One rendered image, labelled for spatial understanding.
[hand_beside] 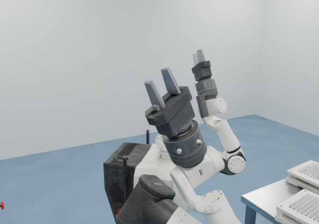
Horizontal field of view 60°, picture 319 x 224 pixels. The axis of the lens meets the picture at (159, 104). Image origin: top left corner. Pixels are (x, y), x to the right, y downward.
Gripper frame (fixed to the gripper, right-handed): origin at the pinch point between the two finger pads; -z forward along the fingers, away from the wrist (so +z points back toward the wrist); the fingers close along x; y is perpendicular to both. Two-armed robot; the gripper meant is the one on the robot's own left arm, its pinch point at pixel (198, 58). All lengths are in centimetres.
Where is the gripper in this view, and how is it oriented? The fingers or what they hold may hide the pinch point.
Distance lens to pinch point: 126.5
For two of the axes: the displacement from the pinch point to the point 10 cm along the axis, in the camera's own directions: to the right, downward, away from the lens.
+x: 2.3, -1.4, -9.6
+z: 2.3, 9.7, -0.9
